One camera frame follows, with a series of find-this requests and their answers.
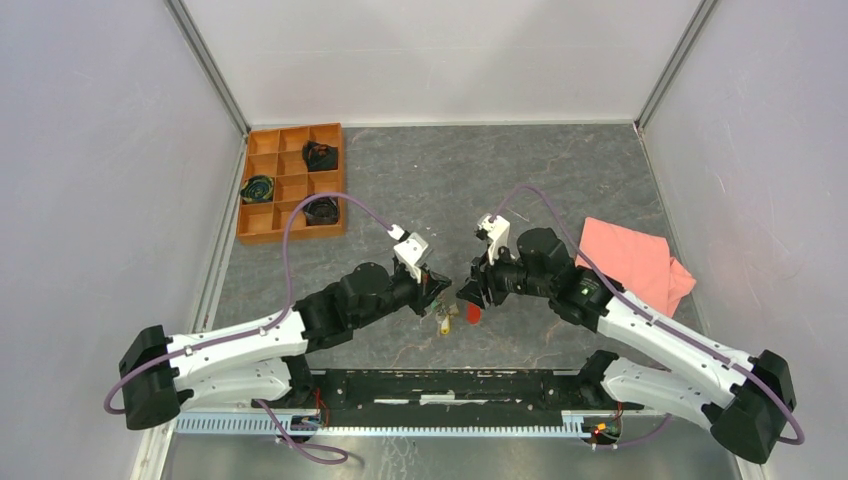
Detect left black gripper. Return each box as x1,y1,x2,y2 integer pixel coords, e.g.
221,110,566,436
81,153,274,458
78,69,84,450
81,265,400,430
353,262,452,329

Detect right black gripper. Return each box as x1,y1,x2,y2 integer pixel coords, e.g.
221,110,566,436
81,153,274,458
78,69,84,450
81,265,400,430
454,240,553,311

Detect steel key holder red handle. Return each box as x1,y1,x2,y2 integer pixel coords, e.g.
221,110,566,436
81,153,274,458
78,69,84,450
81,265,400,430
429,300,460,336

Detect red key tag with ring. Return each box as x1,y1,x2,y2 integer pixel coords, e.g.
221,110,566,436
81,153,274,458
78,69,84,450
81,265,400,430
465,303,482,325

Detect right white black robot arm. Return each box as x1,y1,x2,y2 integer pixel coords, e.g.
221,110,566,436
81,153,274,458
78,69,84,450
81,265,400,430
458,216,802,465

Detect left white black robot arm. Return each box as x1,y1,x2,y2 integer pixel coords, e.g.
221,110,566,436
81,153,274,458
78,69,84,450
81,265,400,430
118,261,452,431

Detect black rolled item bottom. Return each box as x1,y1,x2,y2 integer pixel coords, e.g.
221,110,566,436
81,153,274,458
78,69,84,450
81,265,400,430
302,197,340,226

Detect pink folded cloth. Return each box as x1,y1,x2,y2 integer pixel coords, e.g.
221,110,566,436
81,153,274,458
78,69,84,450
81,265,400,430
579,217,696,317

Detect black rolled item top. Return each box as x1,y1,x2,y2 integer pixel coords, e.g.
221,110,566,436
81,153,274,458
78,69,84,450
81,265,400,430
301,140,339,172

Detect orange compartment tray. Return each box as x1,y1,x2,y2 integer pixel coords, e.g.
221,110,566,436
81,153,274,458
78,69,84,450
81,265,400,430
236,123,346,245

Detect green black rolled item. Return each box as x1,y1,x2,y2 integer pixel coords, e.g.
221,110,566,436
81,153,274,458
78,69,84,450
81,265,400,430
239,175,275,205

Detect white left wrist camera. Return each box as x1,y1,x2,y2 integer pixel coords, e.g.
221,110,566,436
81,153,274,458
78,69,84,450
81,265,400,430
387,224,431,284

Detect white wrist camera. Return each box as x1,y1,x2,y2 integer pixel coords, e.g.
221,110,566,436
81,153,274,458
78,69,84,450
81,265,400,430
387,224,431,284
475,214,511,265

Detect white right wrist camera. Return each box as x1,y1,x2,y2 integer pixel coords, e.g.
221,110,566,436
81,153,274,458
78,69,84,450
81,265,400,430
475,214,511,265

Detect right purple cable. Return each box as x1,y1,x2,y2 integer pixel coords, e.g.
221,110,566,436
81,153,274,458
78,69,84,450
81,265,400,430
487,184,807,450

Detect purple cable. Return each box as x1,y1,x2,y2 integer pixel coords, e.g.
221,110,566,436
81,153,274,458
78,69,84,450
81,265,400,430
103,192,407,465
487,184,807,450

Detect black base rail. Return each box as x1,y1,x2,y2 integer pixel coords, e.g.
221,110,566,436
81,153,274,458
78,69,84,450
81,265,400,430
268,369,619,427

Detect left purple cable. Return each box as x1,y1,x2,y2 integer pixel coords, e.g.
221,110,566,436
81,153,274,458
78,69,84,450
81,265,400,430
103,192,407,465

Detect white slotted cable duct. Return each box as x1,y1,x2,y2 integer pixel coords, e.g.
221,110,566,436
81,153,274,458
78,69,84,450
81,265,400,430
174,412,600,440

